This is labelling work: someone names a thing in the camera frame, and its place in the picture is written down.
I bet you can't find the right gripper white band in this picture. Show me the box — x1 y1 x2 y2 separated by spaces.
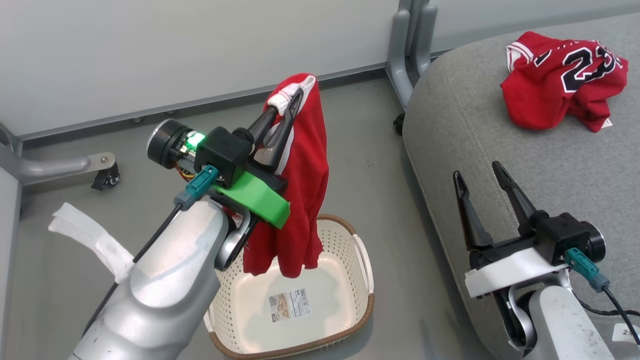
453 160 607 300

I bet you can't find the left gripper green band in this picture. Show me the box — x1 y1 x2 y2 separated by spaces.
146 88 305 230

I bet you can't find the red shorts white trim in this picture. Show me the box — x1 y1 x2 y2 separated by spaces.
242 73 330 279

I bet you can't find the red basketball jersey number 23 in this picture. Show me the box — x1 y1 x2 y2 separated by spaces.
501 31 629 133

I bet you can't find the grey fabric sofa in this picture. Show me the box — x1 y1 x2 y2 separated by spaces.
402 12 640 360

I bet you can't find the white laundry basket brown rim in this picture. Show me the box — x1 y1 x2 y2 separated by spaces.
204 214 375 360

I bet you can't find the paper label sticker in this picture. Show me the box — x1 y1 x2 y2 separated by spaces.
268 288 313 323

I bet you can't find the white paper tag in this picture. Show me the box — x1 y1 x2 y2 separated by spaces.
612 322 640 344

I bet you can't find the white crumpled tape strip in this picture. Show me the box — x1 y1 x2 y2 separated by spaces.
48 202 137 284

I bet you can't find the grey metal partition leg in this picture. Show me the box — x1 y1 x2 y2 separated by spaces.
0 122 117 187

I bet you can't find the black cable teal plug left arm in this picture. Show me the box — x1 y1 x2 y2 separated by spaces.
82 166 220 337

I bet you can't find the black cable teal plug arm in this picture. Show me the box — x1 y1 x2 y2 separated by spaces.
82 166 220 337
565 248 640 347

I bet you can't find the black cable teal plug right arm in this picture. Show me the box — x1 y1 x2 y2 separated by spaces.
565 248 640 347

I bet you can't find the thin black wavy cable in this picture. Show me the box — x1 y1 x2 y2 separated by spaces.
573 294 640 319

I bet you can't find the grey metal partition post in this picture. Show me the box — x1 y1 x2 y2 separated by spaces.
386 0 439 112

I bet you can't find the grey partition base rail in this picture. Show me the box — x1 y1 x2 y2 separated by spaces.
20 62 401 142

